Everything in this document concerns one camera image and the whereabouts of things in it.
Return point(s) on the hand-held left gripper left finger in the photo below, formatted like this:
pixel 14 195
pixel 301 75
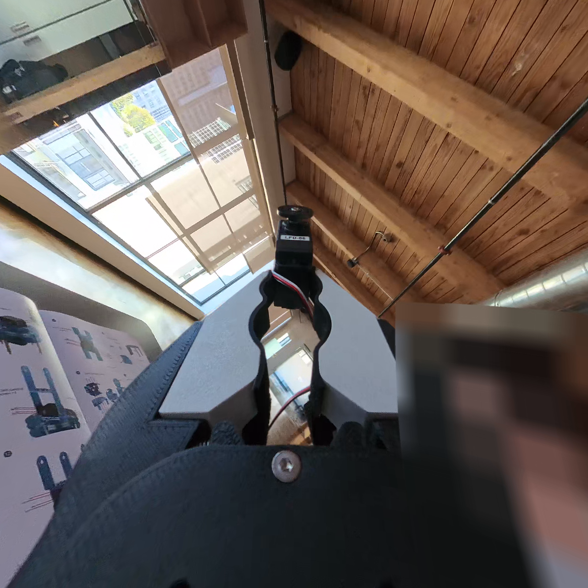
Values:
pixel 216 363

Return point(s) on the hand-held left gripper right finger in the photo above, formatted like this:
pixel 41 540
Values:
pixel 363 363

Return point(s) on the small hooked pipe fixture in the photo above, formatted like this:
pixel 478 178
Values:
pixel 367 250

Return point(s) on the large office window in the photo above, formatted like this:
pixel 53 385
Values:
pixel 133 220

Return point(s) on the beige roller blind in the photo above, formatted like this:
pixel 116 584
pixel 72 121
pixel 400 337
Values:
pixel 216 183

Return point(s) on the printed instruction booklet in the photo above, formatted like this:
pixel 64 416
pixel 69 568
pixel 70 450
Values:
pixel 27 381

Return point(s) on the dark sprinkler pipe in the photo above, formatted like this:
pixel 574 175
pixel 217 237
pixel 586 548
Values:
pixel 505 188

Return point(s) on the black ceiling conduit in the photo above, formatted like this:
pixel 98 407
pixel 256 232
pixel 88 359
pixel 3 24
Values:
pixel 274 105

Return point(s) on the black ceiling speaker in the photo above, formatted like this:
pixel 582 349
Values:
pixel 288 49

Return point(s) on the silver ventilation duct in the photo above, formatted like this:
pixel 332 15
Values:
pixel 542 285

